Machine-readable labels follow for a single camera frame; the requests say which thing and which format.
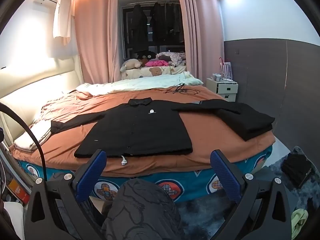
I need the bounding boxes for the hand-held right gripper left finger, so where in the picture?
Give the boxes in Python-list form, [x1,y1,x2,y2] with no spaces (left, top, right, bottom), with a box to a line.
[25,149,108,240]

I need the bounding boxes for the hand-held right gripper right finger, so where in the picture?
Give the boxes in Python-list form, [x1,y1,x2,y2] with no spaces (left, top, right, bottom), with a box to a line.
[209,149,293,240]

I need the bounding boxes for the black jacket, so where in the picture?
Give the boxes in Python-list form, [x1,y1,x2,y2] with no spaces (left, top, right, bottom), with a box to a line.
[51,97,220,167]

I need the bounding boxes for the folded black clothes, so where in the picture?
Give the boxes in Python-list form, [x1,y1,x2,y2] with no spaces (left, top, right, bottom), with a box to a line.
[192,99,275,141]

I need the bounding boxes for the black clothes on floor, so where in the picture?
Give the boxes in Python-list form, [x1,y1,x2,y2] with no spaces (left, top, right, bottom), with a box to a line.
[281,152,312,188]

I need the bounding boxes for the pile of patterned clothes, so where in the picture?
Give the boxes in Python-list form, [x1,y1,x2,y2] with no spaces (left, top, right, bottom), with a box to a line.
[156,51,187,67]

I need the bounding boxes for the hanging dark clothes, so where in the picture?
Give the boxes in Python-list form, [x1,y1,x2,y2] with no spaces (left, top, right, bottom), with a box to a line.
[132,2,185,43]

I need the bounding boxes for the orange bed sheet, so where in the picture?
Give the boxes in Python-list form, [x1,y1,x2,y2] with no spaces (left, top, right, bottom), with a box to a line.
[10,85,275,180]

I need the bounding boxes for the teal printed mattress cover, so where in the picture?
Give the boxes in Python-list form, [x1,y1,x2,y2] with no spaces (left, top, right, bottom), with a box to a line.
[15,144,273,203]

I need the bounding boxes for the dark blue shaggy rug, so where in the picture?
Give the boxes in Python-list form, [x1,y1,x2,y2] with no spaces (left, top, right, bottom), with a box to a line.
[175,145,320,240]

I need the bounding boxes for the person's leg in dark pants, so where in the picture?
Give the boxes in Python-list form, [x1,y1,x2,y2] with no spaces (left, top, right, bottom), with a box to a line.
[101,178,186,240]

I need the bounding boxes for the folded white pillowcase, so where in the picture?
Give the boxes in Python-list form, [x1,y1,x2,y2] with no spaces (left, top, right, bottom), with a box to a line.
[14,122,53,152]

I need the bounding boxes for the orange box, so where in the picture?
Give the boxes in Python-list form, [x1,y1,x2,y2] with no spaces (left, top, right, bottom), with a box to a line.
[8,177,31,205]

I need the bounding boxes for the white nightstand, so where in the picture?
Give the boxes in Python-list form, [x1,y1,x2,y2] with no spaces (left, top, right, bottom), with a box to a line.
[206,77,238,102]

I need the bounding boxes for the light green cloth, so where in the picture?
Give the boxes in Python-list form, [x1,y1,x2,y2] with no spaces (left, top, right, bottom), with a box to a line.
[291,208,310,236]

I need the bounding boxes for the white quilt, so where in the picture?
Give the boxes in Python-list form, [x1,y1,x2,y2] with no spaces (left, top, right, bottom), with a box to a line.
[75,71,203,96]

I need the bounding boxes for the cream padded headboard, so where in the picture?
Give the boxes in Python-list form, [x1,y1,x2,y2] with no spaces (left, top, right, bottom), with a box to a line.
[0,55,84,147]

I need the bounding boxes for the pink striped bag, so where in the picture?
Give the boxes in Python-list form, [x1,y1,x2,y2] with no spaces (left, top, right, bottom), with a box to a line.
[219,57,233,80]

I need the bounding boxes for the white plush toy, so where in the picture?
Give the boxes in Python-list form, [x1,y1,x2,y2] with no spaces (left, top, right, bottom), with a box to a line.
[120,58,141,72]

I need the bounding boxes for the bear printed cushion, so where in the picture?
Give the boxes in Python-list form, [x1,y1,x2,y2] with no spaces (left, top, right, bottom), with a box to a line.
[124,66,187,81]

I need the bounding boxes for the pink cloth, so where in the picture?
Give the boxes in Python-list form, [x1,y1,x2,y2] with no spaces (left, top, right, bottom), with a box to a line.
[145,59,168,67]

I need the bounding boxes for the black plush toy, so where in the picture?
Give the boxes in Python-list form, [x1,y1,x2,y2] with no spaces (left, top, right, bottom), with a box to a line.
[136,51,156,61]

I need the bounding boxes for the pink curtain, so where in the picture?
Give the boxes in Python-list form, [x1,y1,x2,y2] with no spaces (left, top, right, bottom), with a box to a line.
[74,0,127,90]
[177,0,225,93]

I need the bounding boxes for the hanging white shirt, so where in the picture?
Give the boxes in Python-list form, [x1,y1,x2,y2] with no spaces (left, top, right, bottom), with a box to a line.
[52,0,73,46]

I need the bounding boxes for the black cable on bed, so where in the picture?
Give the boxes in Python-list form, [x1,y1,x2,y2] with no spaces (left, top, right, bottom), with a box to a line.
[164,82,201,95]

